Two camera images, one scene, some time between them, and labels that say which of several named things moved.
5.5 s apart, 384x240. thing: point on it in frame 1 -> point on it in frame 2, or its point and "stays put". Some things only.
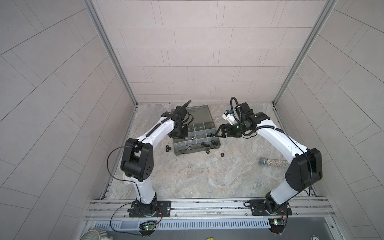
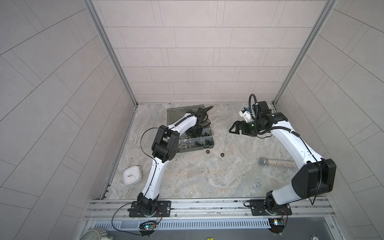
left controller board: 147,228 stays put
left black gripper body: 181,132 -> 194,131
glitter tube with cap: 274,162 stays put
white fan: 96,234 stays put
